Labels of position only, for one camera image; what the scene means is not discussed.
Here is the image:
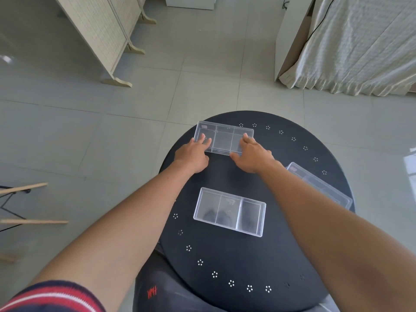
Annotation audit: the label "wooden and black metal rack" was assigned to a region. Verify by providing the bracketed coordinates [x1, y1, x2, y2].
[0, 182, 70, 264]

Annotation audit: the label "white cabinet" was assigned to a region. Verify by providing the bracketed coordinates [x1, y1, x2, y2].
[164, 0, 217, 11]

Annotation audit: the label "beige folding screen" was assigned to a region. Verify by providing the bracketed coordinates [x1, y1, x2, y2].
[54, 0, 157, 88]

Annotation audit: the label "dark grey shorts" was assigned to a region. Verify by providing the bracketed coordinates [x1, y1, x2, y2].
[132, 249, 229, 312]

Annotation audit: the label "black cable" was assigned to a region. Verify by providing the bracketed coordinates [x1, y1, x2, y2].
[304, 0, 337, 50]

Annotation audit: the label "red and navy striped sleeve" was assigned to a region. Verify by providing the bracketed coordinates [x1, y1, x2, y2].
[0, 280, 107, 312]

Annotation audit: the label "person's right forearm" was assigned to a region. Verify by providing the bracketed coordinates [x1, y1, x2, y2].
[258, 161, 416, 312]

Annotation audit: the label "white wooden bed panel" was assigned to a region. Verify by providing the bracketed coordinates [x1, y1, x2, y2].
[274, 0, 318, 82]

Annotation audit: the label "person's left forearm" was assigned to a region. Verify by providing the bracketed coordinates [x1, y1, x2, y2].
[31, 161, 205, 312]

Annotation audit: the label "person's left hand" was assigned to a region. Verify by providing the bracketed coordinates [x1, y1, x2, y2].
[174, 134, 213, 174]

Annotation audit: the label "clear plastic compartment box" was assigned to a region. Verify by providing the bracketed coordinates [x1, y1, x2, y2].
[285, 162, 353, 210]
[193, 187, 267, 238]
[193, 121, 254, 156]

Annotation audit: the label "person's right hand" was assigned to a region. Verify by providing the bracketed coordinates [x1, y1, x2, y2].
[229, 133, 283, 174]

